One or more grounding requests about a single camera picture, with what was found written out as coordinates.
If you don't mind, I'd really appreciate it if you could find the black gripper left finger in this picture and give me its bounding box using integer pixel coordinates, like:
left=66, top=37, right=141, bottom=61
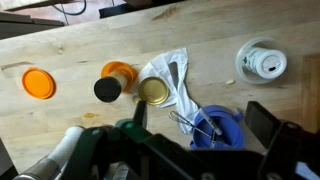
left=133, top=101, right=147, bottom=128

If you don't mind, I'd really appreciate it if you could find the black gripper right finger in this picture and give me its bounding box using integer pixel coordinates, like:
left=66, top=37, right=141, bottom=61
left=244, top=101, right=281, bottom=148

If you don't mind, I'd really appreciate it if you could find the spice bottle with black cap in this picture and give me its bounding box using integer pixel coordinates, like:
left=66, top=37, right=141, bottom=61
left=94, top=70, right=129, bottom=103

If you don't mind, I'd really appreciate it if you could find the gold metal jar lid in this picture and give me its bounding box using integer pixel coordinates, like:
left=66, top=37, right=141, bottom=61
left=138, top=77, right=169, bottom=105

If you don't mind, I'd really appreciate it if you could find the small metal whisk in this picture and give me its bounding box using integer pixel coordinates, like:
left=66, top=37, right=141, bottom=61
left=169, top=111, right=214, bottom=141

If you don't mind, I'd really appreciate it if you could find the blue plastic bowl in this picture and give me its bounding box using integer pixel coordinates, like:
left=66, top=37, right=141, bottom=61
left=190, top=105, right=244, bottom=149

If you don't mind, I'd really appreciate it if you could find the white crumpled cloth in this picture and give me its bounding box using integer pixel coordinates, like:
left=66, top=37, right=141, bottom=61
left=130, top=48, right=199, bottom=123

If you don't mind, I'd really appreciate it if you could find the orange plastic lid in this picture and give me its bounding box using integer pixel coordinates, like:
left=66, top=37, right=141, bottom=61
left=21, top=67, right=56, bottom=99

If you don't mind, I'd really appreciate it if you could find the white salt grinder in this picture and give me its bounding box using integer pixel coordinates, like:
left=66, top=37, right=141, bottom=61
left=13, top=126, right=84, bottom=180

